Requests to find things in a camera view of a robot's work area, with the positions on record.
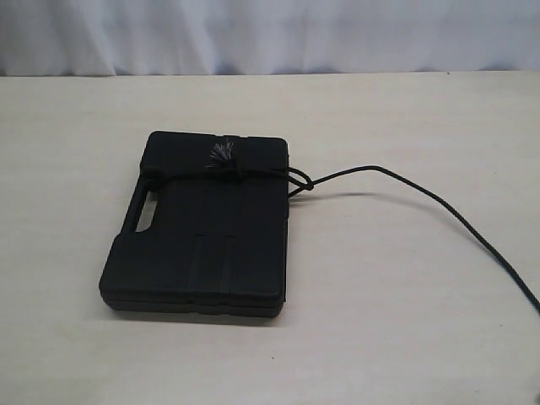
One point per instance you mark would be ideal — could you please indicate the black plastic carrying case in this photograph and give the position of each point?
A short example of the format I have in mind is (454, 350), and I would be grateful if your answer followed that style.
(206, 229)

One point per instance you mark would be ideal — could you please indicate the white backdrop curtain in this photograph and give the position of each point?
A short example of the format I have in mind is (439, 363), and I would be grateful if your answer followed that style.
(112, 38)

